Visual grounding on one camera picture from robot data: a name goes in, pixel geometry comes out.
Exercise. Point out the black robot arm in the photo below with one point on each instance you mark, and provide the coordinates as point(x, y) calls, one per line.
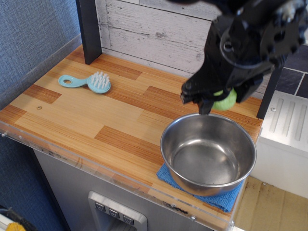
point(241, 7)

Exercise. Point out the green toy broccoli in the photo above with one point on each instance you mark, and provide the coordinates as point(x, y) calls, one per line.
point(226, 103)

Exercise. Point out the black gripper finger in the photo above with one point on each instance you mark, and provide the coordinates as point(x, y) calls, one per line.
point(205, 106)
point(245, 90)

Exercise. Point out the black left frame post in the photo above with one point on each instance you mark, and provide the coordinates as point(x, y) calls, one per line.
point(89, 28)

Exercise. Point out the grey cabinet with buttons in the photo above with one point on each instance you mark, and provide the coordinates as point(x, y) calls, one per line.
point(91, 202)

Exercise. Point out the stainless steel pot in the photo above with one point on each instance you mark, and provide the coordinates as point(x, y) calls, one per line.
point(207, 155)

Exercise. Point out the white ribbed box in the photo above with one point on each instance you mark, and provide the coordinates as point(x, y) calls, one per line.
point(282, 145)

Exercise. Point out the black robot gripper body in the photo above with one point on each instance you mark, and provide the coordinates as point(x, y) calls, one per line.
point(235, 51)

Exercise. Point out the yellow black object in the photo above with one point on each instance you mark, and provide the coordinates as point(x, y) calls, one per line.
point(11, 221)

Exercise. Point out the light blue toy brush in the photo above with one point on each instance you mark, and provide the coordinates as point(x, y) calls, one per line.
point(98, 83)

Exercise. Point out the blue cloth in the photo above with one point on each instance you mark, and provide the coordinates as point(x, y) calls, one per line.
point(225, 202)

